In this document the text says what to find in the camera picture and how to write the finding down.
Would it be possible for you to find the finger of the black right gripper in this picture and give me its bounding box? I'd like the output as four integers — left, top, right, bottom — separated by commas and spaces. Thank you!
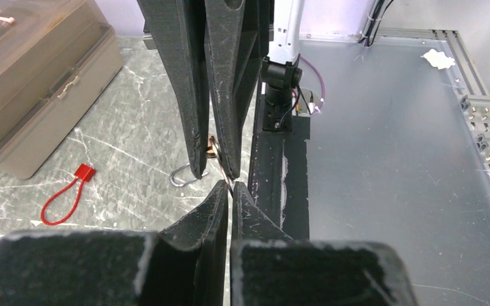
205, 0, 274, 179
138, 0, 209, 179

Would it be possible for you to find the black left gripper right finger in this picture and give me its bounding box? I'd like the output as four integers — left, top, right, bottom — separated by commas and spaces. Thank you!
230, 182, 418, 305

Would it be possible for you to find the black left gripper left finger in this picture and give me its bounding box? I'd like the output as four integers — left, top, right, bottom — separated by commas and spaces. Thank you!
0, 181, 228, 305

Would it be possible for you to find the brass padlock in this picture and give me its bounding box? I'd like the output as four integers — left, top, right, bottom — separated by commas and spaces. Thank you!
168, 163, 198, 188

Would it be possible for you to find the red cable lock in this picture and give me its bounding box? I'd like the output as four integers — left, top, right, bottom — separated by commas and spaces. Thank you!
40, 163, 97, 226

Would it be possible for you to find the silver key bunch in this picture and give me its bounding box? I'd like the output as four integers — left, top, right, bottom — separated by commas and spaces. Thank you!
206, 135, 234, 197

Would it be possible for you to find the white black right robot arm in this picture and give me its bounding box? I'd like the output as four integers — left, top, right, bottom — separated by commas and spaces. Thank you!
138, 0, 304, 179

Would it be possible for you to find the beige plastic toolbox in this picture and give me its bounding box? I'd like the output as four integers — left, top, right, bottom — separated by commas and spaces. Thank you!
0, 1, 124, 179

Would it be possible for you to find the crumpled white paper scrap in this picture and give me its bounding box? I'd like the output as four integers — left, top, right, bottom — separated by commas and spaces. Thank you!
421, 49, 456, 70

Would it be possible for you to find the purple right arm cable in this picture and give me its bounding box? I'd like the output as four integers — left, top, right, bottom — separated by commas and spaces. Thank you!
299, 55, 326, 115

